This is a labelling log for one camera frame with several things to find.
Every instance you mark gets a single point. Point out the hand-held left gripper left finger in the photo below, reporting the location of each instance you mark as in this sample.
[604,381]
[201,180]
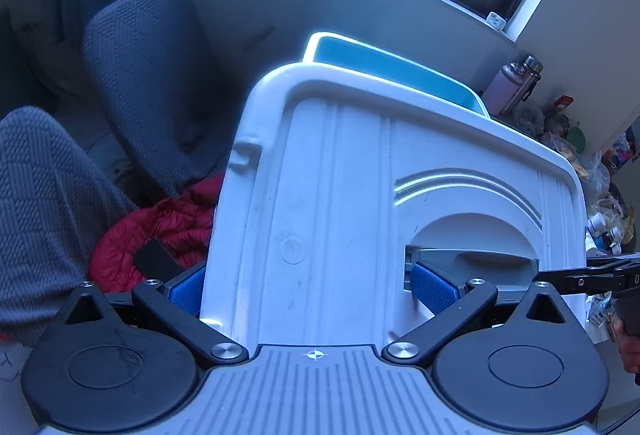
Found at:
[187,290]

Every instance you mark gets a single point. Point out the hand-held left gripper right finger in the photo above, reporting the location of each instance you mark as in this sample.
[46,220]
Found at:
[432,287]

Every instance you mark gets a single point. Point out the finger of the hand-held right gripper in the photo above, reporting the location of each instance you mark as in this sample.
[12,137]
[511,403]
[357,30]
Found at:
[615,259]
[580,281]

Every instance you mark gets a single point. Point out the person's right hand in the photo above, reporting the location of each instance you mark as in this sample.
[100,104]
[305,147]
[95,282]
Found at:
[631,352]

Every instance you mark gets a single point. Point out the green round lid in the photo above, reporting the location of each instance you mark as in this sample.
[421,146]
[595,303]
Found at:
[577,139]

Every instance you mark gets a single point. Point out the white plastic box lid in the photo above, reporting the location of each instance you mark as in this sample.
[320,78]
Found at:
[350,215]

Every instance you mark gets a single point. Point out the cluttered wooden shelf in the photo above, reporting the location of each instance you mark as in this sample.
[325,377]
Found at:
[625,150]

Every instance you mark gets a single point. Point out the small red box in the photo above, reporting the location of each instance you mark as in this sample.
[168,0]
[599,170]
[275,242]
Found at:
[562,104]

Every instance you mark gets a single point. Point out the pink thermos bottle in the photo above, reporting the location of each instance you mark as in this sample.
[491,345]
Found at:
[500,87]

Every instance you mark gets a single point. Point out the clear plastic bag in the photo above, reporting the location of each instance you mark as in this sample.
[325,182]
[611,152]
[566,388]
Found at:
[595,180]

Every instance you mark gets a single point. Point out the steel thermos bottle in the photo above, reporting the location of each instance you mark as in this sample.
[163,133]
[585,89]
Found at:
[529,72]

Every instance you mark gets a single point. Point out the red quilted jacket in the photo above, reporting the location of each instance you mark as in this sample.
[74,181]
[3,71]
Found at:
[150,225]

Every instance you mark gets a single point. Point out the blue plastic storage box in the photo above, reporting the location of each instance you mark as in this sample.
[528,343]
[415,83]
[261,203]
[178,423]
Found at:
[380,62]

